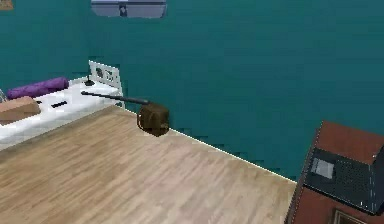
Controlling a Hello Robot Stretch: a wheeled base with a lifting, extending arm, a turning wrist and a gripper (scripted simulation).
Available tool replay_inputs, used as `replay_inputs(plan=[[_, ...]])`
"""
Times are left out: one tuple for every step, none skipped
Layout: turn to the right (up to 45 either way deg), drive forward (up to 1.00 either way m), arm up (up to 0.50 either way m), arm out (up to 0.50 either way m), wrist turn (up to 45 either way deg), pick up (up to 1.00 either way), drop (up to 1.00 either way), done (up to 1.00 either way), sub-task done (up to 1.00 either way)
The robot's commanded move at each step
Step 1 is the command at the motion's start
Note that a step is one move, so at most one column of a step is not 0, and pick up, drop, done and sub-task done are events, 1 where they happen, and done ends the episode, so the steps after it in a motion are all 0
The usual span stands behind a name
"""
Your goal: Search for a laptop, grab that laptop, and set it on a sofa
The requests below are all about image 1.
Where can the white bed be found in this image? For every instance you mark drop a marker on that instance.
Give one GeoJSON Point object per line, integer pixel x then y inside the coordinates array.
{"type": "Point", "coordinates": [70, 106]}

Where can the brown framed picture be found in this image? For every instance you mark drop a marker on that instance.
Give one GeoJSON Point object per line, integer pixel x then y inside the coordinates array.
{"type": "Point", "coordinates": [6, 4]}

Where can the red-brown wooden desk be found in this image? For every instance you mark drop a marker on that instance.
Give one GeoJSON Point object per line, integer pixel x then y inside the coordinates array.
{"type": "Point", "coordinates": [346, 140]}

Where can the black remote control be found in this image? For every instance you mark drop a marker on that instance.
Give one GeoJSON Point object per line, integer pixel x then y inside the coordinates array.
{"type": "Point", "coordinates": [59, 104]}

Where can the black desk lamp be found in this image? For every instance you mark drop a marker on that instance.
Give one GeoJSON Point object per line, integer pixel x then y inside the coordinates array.
{"type": "Point", "coordinates": [89, 80]}

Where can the black baseball bat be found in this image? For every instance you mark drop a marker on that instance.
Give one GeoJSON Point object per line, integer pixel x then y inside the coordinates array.
{"type": "Point", "coordinates": [113, 97]}

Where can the grey framed window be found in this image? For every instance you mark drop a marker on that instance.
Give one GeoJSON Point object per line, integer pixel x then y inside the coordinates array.
{"type": "Point", "coordinates": [129, 9]}

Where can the black laptop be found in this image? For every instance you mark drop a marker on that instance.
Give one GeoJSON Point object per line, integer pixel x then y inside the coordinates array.
{"type": "Point", "coordinates": [346, 178]}

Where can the purple pillow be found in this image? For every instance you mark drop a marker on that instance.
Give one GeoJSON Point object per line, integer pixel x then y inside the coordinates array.
{"type": "Point", "coordinates": [36, 88]}

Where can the brown cardboard box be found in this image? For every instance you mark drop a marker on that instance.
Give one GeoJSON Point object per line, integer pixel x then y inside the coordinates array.
{"type": "Point", "coordinates": [16, 108]}

